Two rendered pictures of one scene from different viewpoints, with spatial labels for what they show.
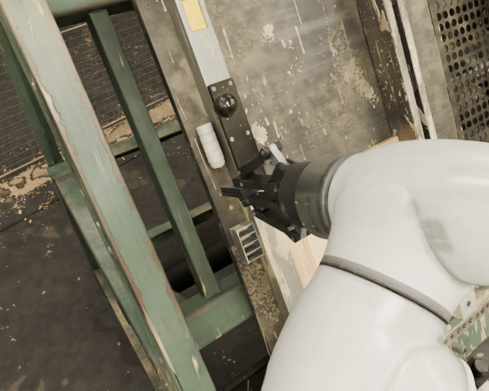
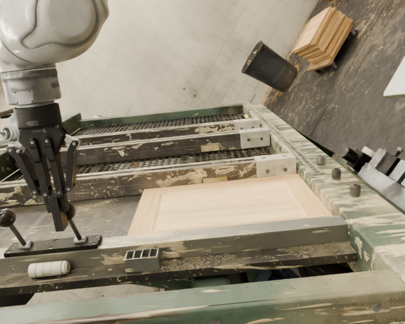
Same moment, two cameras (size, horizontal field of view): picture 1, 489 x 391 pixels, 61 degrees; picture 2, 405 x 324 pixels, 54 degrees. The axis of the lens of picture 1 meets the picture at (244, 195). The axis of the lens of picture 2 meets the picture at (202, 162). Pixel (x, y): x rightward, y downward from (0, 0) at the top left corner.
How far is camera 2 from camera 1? 0.68 m
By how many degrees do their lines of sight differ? 51
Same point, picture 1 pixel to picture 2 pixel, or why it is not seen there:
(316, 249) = (186, 226)
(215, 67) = not seen: outside the picture
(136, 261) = (74, 311)
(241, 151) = (63, 244)
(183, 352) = (191, 296)
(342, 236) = not seen: outside the picture
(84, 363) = not seen: outside the picture
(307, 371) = (4, 8)
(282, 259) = (170, 236)
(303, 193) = (10, 94)
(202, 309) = not seen: hidden behind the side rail
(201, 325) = not seen: hidden behind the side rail
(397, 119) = (130, 186)
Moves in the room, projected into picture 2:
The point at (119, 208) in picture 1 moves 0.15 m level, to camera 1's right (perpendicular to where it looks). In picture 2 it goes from (20, 313) to (68, 234)
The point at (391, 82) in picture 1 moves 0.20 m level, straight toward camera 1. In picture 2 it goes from (104, 186) to (109, 173)
